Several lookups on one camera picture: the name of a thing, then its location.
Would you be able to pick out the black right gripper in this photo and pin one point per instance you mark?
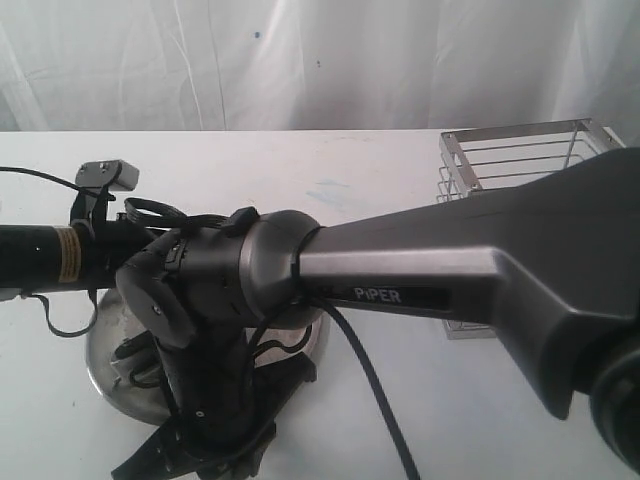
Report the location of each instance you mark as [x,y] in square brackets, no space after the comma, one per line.
[232,431]

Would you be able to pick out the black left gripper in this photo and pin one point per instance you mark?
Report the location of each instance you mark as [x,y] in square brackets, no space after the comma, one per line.
[105,248]

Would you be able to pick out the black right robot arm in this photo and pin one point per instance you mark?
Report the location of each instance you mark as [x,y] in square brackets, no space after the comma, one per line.
[552,266]

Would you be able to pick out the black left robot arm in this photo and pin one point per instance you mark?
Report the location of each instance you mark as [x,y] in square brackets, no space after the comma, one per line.
[42,258]

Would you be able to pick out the round steel plate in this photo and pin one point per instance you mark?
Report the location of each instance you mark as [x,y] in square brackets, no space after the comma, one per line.
[115,323]

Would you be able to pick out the white backdrop curtain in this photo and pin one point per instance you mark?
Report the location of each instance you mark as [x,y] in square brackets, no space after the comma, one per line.
[284,65]

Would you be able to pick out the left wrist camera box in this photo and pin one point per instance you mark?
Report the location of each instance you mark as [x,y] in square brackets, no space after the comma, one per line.
[116,175]

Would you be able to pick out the wire metal utensil rack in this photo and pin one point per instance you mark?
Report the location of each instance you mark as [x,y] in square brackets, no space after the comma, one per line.
[476,161]

